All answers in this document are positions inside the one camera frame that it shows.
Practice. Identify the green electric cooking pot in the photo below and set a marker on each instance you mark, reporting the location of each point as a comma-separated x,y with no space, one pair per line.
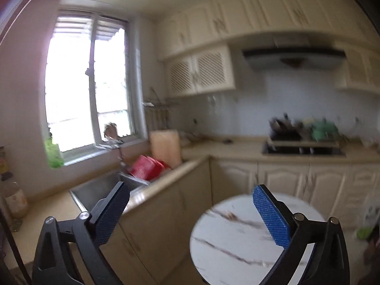
323,130

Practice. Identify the cream lattice-door wall cabinet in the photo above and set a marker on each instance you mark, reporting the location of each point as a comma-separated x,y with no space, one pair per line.
204,68
359,68

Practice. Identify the white green rice bag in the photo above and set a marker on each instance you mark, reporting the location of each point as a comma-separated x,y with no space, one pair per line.
369,213

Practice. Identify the green dish soap bottle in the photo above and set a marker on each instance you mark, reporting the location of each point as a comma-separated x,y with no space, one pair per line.
54,154

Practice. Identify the black gas stove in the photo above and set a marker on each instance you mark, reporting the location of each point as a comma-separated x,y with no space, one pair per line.
285,151

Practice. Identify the round white marble table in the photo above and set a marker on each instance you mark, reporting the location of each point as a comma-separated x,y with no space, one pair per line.
231,243

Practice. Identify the cream kitchen base cabinets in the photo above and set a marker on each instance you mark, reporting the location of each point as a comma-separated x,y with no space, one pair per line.
166,213

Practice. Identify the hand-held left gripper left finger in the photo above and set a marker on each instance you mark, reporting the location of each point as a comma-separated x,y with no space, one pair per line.
112,213

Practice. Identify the clear plastic jar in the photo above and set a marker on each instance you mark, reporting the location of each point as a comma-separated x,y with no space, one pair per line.
14,197

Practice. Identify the sliding glass window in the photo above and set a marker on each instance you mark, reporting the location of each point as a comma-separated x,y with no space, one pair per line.
71,89

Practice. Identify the wooden cutting board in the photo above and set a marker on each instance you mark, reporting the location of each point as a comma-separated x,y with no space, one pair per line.
164,148

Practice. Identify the cream upper wall cabinets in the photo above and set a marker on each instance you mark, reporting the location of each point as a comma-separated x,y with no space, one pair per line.
237,14

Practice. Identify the red plastic basket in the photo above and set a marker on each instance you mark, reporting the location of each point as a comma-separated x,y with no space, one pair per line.
145,167

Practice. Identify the black induction cooker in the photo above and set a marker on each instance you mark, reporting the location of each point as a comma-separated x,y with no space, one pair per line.
285,136

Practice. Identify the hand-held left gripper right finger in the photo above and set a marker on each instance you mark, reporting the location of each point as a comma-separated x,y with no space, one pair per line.
271,216

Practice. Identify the metal wall utensil rack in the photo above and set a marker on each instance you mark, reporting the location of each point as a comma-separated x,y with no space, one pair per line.
160,105

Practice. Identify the steel kitchen sink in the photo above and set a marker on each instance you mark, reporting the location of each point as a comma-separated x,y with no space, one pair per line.
95,187

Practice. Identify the steel wok with lid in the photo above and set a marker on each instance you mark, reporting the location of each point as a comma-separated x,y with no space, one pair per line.
283,126

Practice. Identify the black range hood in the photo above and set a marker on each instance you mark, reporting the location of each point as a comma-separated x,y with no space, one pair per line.
267,61

